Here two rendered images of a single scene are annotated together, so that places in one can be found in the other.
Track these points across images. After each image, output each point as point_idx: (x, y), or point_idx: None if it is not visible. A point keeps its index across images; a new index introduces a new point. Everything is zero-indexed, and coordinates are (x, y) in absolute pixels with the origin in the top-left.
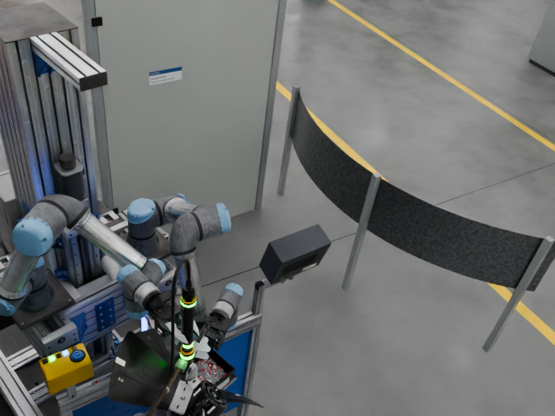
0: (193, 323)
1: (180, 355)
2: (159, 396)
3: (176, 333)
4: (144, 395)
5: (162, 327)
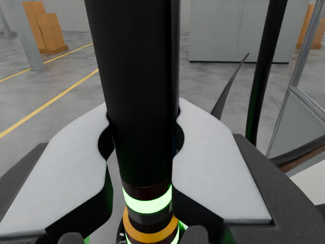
0: (75, 123)
1: (178, 237)
2: (286, 153)
3: (206, 120)
4: (323, 210)
5: (308, 199)
